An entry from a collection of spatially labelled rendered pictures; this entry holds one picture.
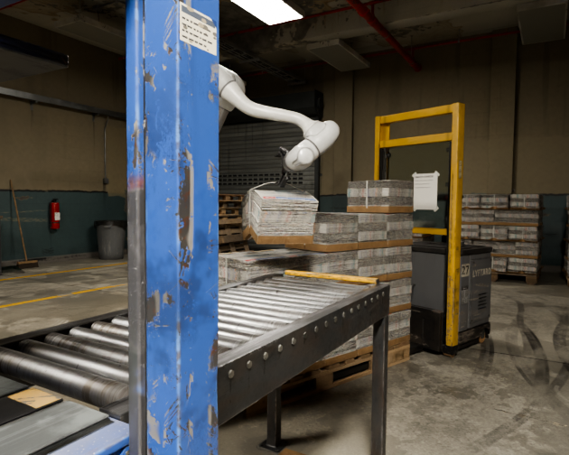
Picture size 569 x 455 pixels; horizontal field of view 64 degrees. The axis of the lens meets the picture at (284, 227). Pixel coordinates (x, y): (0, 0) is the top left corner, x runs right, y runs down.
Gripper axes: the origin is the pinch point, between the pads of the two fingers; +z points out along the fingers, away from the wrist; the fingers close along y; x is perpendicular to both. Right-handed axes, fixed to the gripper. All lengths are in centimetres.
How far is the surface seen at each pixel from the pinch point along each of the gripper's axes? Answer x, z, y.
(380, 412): 25, -60, 105
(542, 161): 591, 374, -102
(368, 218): 73, 38, 22
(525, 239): 462, 287, 33
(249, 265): -13, 5, 50
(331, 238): 42, 26, 35
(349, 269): 59, 35, 54
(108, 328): -76, -96, 60
